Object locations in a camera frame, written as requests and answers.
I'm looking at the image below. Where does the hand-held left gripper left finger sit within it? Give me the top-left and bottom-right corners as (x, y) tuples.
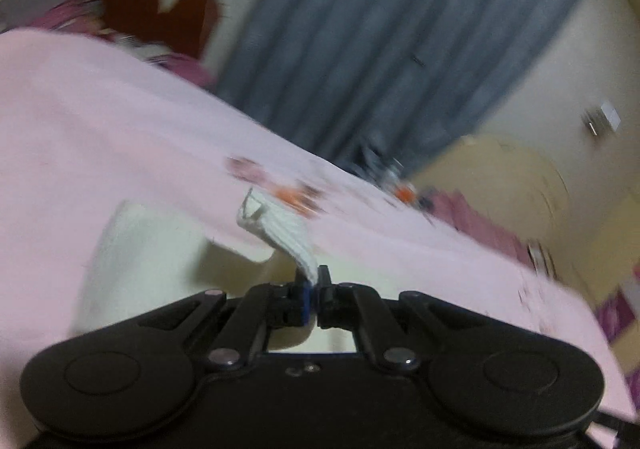
(137, 274), (312, 372)

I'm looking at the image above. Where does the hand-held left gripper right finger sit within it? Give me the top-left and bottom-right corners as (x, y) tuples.
(312, 265), (442, 373)

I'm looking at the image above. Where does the pale green towel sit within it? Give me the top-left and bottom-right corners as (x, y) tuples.
(70, 186), (362, 355)

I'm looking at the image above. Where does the purple pillow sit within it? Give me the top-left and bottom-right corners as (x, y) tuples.
(429, 191), (553, 276)

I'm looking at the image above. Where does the cream bed headboard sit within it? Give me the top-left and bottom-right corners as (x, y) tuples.
(414, 135), (572, 280)

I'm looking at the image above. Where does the pink floral bed sheet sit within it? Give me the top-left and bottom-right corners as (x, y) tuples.
(0, 28), (637, 449)

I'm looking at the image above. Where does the blue curtain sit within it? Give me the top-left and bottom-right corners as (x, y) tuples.
(214, 0), (603, 180)

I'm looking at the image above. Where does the cream wardrobe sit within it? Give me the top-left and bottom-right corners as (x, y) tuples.
(562, 189), (640, 380)

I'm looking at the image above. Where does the purple cloth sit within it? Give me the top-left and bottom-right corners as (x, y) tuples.
(27, 0), (217, 86)

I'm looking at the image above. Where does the wall socket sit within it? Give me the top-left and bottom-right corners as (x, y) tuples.
(581, 101), (622, 136)

